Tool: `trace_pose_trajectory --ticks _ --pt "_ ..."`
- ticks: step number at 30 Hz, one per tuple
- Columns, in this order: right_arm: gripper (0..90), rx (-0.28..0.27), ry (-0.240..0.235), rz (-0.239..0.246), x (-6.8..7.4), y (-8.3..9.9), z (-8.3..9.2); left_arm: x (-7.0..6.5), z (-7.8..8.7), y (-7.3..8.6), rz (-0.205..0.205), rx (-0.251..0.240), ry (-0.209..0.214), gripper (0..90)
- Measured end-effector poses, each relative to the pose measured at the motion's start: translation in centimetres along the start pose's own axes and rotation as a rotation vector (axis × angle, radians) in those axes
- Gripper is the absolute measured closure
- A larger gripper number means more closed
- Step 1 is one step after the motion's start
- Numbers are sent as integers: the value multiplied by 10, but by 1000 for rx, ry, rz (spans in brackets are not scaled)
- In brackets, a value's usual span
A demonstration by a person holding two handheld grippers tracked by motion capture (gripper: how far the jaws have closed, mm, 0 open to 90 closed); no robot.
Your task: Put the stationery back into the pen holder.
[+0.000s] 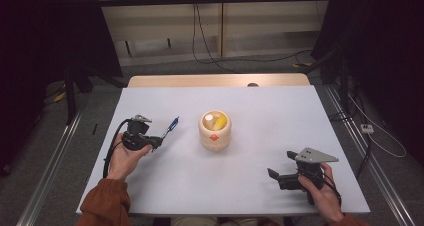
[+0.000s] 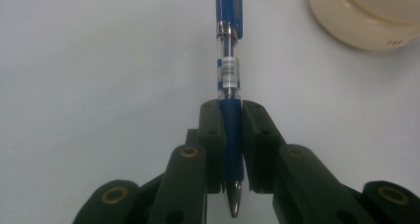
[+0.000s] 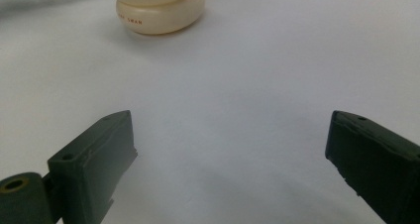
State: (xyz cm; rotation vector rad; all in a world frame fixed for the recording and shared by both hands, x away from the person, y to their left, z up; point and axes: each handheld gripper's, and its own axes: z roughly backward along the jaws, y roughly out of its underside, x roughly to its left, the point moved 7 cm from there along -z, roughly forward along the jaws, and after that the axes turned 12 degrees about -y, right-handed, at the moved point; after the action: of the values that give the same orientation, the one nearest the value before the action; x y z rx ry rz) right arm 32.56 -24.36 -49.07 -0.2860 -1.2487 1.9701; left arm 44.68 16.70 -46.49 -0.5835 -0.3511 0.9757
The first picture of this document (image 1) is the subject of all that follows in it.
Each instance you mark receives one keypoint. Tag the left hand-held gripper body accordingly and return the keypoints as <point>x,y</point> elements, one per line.
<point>136,136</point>

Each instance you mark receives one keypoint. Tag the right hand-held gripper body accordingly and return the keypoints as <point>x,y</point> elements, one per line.
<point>311,171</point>

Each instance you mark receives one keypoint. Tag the blue pen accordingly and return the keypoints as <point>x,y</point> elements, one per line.
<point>172,124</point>

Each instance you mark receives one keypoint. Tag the cream wooden pen holder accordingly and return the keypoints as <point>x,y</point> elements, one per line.
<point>215,142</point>

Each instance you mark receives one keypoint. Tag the yellow highlighter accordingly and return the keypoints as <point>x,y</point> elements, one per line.
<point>220,122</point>

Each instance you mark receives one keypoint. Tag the person's left hand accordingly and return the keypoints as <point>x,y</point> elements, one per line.
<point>123,162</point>

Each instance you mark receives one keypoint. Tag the person's right hand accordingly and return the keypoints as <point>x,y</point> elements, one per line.
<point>328,199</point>

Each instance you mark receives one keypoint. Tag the white power strip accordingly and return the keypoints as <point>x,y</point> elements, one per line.
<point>367,128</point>

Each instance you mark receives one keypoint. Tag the black metal stand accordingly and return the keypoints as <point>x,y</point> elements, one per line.
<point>70,99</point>

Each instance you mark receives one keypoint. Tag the person's legs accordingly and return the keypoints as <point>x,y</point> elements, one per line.
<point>196,222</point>

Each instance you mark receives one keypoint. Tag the black curtain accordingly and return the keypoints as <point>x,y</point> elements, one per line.
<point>46,36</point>
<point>383,52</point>

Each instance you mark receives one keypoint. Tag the aluminium floor rail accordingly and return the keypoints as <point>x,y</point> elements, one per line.
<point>50,172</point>
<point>383,176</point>

